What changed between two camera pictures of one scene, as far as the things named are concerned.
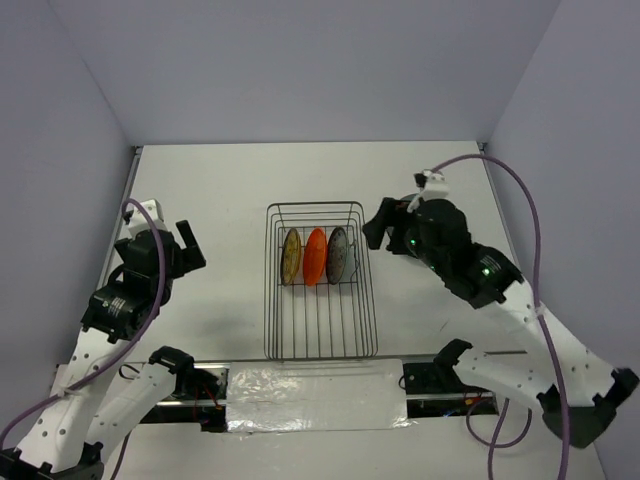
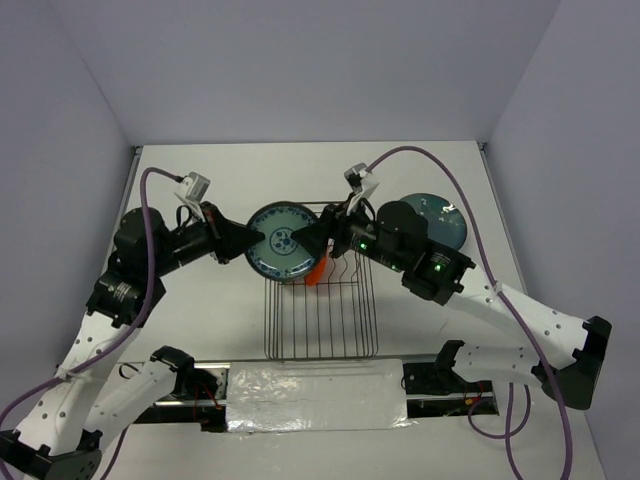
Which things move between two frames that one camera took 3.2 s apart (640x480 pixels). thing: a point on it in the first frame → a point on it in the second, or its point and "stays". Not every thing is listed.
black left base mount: x=200 y=395 stays
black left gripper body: x=175 y=272 → x=197 y=238
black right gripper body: x=404 y=240 → x=351 y=230
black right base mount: x=434 y=388 stays
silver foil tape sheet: x=316 y=395 stays
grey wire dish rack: x=322 y=322 stays
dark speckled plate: x=336 y=254 → x=279 y=255
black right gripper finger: x=383 y=218 → x=315 y=238
